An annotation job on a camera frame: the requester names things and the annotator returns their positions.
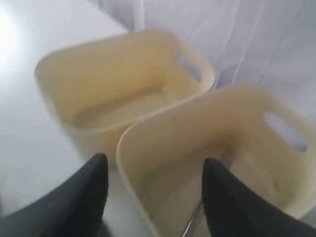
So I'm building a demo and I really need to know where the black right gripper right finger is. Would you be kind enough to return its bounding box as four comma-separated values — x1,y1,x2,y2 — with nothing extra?
202,158,316,237

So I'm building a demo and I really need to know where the steel table knife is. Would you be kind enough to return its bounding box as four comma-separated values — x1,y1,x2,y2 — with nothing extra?
182,202,204,237

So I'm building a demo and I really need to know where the cream bin with triangle mark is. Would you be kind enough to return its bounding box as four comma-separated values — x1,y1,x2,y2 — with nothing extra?
117,86,316,237

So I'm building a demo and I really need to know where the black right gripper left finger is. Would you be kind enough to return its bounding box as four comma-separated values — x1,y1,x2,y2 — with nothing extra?
0,153,109,237

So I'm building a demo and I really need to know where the cream bin with circle mark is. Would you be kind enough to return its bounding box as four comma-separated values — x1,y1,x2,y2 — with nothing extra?
35,30,215,169

